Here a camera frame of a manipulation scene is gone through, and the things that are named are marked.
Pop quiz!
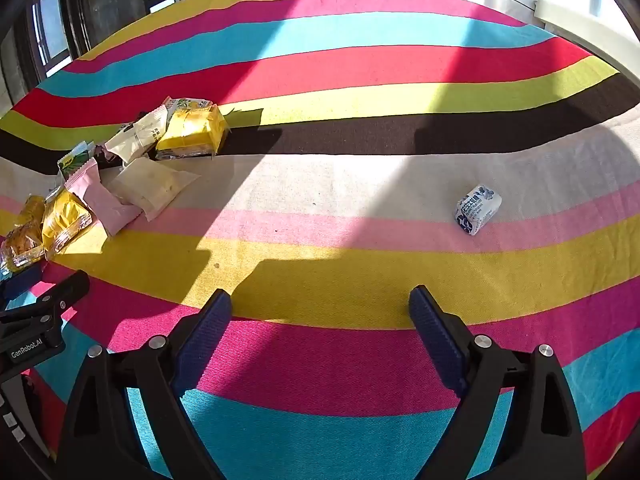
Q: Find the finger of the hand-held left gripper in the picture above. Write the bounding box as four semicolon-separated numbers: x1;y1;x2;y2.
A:
0;262;43;302
0;270;91;333

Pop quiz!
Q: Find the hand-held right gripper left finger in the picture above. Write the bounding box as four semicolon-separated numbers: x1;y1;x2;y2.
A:
56;288;233;480

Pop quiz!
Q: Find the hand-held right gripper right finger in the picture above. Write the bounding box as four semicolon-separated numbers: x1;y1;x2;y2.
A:
408;285;587;480

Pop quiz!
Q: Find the yellow snack packet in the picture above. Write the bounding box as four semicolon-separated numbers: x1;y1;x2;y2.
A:
41;187;93;261
155;105;231;161

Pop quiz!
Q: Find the white window sill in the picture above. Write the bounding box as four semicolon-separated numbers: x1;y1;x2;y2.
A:
532;0;640;76

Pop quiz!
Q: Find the cream plain snack packet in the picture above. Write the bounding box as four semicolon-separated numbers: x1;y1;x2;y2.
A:
107;157;202;222

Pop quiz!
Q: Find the orange clear snack packet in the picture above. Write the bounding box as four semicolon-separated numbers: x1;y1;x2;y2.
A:
0;195;48;275

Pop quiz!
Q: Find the blue white snack packet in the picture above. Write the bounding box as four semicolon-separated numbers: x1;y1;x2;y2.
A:
454;185;502;236

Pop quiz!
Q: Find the pink snack packet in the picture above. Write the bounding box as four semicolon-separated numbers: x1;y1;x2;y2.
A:
65;157;143;237

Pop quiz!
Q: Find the dark framed glass door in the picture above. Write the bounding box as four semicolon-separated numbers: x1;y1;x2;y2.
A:
0;0;281;91

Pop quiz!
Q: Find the cream printed snack packet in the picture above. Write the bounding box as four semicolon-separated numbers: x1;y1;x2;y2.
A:
104;106;170;165

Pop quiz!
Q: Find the green white snack packet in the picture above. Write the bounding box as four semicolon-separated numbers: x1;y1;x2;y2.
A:
164;96;218;113
56;141;96;181

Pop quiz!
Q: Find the striped colourful blanket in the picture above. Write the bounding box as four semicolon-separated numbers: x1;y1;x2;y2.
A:
0;0;640;480

